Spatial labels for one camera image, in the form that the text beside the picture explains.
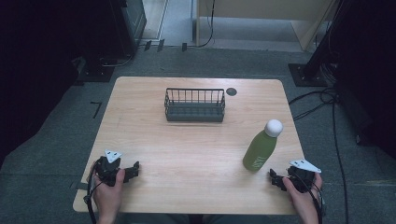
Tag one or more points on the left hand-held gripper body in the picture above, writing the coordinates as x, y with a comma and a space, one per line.
107, 169

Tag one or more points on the person's right hand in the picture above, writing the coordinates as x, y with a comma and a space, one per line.
303, 202

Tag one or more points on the black stand with base plate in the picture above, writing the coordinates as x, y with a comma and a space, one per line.
309, 73

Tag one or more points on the black round table grommet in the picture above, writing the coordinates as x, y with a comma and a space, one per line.
231, 91

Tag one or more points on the light wooden partition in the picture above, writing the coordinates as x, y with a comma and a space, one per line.
264, 18

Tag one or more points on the person's left hand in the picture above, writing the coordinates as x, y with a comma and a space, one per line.
107, 194

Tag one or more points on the dark equipment cabinet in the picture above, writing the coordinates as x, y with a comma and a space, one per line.
124, 28

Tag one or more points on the green bottle with white cap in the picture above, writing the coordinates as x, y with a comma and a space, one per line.
261, 149

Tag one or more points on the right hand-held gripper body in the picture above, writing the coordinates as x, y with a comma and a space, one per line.
302, 179

